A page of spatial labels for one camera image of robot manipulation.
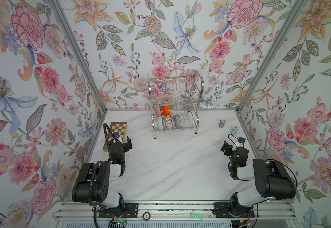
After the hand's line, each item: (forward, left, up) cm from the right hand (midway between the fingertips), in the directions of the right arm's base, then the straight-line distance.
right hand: (232, 141), depth 93 cm
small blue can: (+11, -5, -2) cm, 12 cm away
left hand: (0, +71, +4) cm, 71 cm away
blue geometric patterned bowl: (+10, +42, +6) cm, 43 cm away
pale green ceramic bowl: (+9, +48, +6) cm, 49 cm away
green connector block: (-41, +27, -5) cm, 49 cm away
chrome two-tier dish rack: (+33, +37, +3) cm, 50 cm away
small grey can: (+18, +2, -4) cm, 18 cm away
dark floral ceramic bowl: (+11, +35, +5) cm, 37 cm away
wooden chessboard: (+13, +81, -3) cm, 83 cm away
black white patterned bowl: (+20, +50, +6) cm, 54 cm away
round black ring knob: (-42, +52, -6) cm, 68 cm away
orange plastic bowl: (+23, +44, +4) cm, 50 cm away
